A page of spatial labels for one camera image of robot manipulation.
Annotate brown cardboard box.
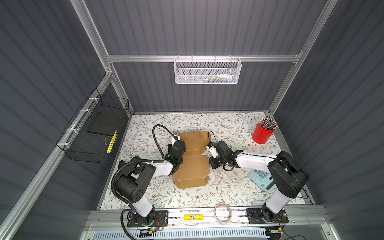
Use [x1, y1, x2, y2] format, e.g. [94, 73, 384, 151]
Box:
[172, 131, 211, 189]

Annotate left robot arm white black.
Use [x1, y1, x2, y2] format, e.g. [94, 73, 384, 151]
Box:
[111, 131, 187, 222]

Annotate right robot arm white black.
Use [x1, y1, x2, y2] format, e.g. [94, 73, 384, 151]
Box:
[207, 141, 309, 216]

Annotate red metal pencil cup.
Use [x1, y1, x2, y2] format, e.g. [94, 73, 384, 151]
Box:
[252, 123, 275, 145]

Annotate teal calculator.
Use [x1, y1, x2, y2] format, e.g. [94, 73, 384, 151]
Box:
[248, 170, 277, 193]

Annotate bundle of coloured pencils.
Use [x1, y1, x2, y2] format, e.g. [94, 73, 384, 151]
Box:
[258, 116, 278, 131]

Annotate black stapler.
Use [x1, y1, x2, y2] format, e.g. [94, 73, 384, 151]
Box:
[118, 161, 126, 171]

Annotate yellow striped tool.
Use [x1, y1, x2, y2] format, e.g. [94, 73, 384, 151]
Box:
[107, 131, 118, 154]

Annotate yellow spirit level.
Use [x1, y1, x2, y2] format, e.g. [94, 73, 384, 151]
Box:
[184, 215, 204, 221]

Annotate clear tape roll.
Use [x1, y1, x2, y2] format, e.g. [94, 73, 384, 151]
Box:
[213, 203, 233, 225]

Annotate black foam pad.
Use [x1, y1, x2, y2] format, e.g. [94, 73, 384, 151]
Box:
[87, 112, 121, 137]

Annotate markers in white basket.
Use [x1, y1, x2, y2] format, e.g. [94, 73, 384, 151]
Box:
[200, 74, 238, 84]

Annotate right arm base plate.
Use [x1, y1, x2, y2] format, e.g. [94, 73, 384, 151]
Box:
[246, 206, 289, 224]

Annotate black corrugated cable hose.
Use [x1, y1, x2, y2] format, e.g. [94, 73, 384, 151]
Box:
[110, 124, 178, 240]

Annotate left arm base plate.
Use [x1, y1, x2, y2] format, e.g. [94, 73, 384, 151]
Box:
[126, 210, 169, 228]

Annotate white wire mesh basket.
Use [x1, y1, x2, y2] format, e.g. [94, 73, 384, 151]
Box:
[173, 58, 243, 85]

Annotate black wire mesh basket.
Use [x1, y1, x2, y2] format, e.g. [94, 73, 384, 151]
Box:
[57, 90, 130, 164]

